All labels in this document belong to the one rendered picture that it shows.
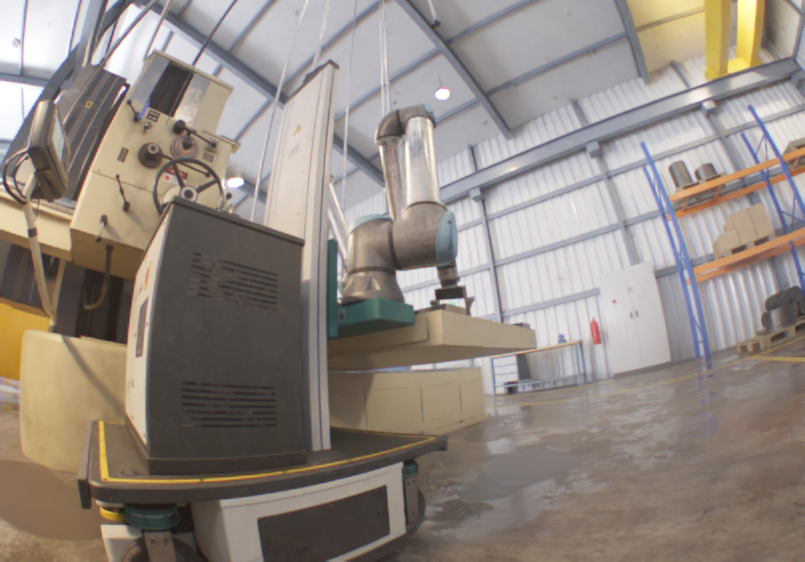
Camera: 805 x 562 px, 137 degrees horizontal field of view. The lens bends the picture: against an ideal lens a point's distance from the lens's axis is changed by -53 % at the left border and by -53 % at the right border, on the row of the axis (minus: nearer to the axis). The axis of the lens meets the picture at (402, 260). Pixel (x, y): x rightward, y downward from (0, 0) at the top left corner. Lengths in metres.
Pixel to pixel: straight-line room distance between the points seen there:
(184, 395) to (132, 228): 1.23
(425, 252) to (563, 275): 7.18
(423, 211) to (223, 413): 0.73
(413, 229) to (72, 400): 1.56
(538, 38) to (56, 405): 9.32
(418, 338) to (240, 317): 0.56
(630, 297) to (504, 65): 6.12
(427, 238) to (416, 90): 8.42
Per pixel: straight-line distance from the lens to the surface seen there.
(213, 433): 0.67
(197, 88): 3.27
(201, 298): 0.67
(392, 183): 1.33
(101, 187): 1.84
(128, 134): 2.01
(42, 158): 1.33
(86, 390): 1.70
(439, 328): 1.00
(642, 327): 7.05
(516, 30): 8.63
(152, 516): 0.67
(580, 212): 8.36
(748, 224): 7.10
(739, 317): 8.02
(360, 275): 0.94
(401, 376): 2.66
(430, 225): 0.93
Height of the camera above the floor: 0.50
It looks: 21 degrees up
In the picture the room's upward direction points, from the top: 4 degrees counter-clockwise
